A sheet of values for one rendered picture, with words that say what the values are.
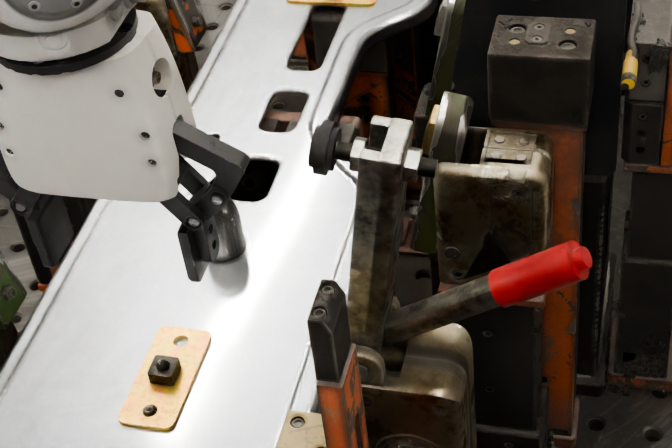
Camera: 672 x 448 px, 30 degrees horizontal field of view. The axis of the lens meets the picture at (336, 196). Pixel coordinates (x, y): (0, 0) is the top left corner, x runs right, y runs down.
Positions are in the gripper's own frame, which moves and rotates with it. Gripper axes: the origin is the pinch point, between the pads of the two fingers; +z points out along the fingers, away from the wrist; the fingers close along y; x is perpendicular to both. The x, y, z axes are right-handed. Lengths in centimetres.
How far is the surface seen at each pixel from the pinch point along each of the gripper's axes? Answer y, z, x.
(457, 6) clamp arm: -14.4, 2.5, -31.2
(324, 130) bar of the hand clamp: -13.2, -9.8, 0.1
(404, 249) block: -5, 41, -45
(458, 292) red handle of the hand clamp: -19.6, 1.4, -0.2
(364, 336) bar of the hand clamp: -14.4, 3.9, 1.6
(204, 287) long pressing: 0.2, 12.0, -8.7
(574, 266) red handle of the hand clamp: -26.0, -2.2, 0.5
